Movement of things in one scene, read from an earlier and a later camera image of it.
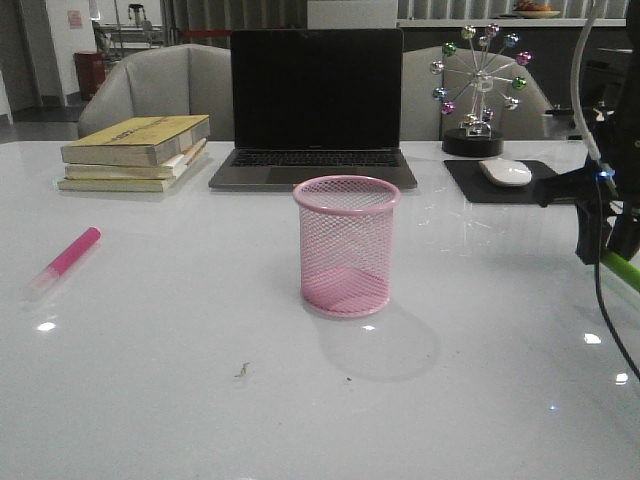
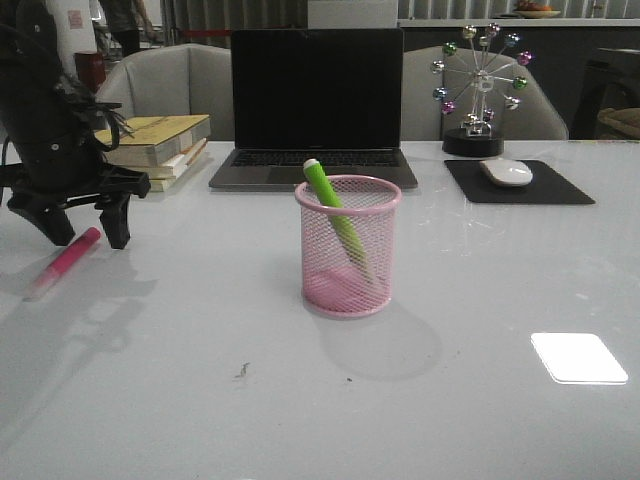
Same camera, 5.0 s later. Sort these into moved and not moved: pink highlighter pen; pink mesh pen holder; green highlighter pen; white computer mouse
Moved: green highlighter pen
Not moved: pink mesh pen holder; pink highlighter pen; white computer mouse
